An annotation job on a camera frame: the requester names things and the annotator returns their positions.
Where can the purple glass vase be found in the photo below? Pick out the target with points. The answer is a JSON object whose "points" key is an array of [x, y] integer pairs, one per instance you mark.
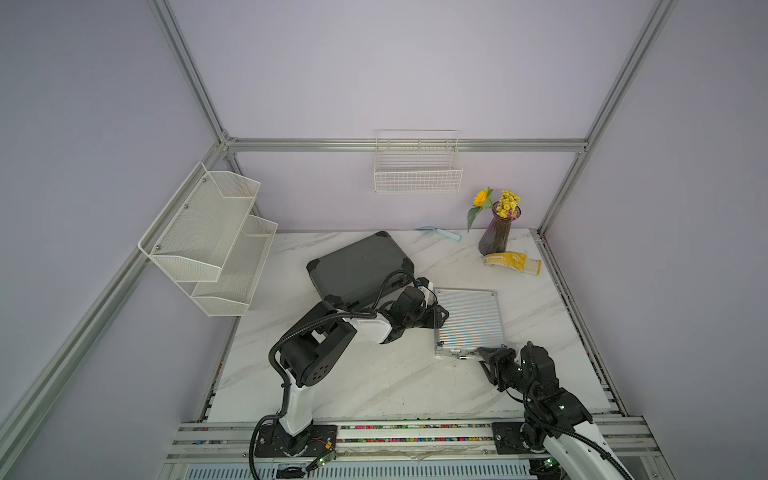
{"points": [[495, 238]]}

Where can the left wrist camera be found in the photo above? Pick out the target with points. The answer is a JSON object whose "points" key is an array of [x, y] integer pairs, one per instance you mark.
{"points": [[426, 287]]}

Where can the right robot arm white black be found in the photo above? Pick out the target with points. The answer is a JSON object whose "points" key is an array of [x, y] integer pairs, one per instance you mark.
{"points": [[554, 422]]}

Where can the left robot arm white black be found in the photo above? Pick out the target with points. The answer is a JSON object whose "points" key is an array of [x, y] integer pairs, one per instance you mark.
{"points": [[306, 353]]}

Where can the white wire wall basket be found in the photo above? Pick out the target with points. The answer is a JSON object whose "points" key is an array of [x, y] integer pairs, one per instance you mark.
{"points": [[410, 161]]}

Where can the light blue plastic tool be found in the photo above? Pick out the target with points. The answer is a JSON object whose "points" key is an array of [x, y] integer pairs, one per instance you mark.
{"points": [[445, 233]]}

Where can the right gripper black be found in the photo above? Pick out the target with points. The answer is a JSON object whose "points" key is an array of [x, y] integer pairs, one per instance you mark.
{"points": [[496, 361]]}

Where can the aluminium frame rail structure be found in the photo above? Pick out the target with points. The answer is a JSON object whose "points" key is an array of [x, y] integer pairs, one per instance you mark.
{"points": [[27, 419]]}

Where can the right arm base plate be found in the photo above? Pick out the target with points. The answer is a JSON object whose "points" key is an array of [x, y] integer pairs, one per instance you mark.
{"points": [[518, 438]]}

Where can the dark grey poker case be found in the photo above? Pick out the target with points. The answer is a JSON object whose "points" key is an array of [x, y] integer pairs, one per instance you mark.
{"points": [[352, 277]]}

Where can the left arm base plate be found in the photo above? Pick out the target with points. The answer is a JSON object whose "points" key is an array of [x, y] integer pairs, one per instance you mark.
{"points": [[273, 441]]}

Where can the silver aluminium poker case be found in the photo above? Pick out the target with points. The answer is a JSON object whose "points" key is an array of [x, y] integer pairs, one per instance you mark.
{"points": [[474, 321]]}

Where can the yellow flower bunch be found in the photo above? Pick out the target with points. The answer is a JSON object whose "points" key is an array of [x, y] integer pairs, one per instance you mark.
{"points": [[508, 205]]}

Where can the white mesh two-tier shelf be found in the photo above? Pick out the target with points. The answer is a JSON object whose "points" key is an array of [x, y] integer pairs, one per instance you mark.
{"points": [[210, 242]]}

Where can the yellow sunflower with leaf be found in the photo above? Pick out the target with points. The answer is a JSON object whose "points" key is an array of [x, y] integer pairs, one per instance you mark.
{"points": [[481, 202]]}

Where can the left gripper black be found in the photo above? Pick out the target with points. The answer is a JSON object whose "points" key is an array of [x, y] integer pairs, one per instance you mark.
{"points": [[434, 316]]}

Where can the yellow work glove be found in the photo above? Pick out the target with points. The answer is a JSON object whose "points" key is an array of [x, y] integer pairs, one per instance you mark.
{"points": [[515, 261]]}

